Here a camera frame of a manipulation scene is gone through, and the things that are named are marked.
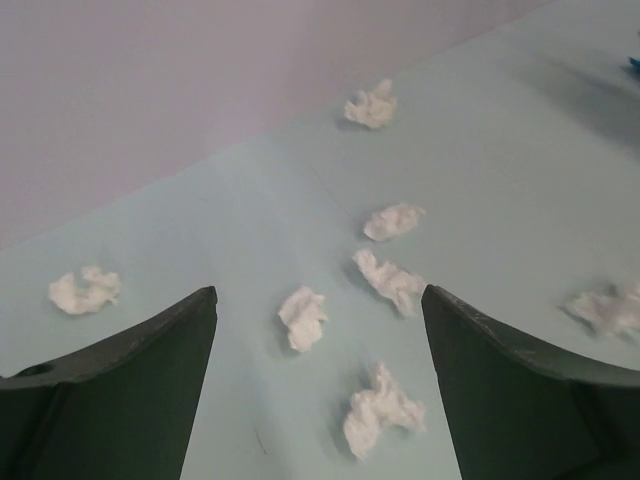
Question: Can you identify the white paper scrap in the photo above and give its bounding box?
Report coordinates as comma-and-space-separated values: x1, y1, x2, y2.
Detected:
363, 203, 425, 242
278, 286, 328, 353
342, 362, 426, 461
48, 266, 122, 315
344, 79, 397, 130
563, 282, 639, 336

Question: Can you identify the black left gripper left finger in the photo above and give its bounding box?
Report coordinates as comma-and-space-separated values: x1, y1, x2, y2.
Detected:
1, 286, 217, 479

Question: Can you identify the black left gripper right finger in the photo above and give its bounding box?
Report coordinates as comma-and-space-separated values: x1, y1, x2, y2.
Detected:
422, 285, 639, 479

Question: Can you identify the white paper scrap elongated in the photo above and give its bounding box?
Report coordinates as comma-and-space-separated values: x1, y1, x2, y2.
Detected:
353, 249, 426, 317

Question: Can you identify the blue plastic dustpan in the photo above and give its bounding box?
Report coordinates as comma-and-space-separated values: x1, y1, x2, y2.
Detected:
628, 57, 640, 70

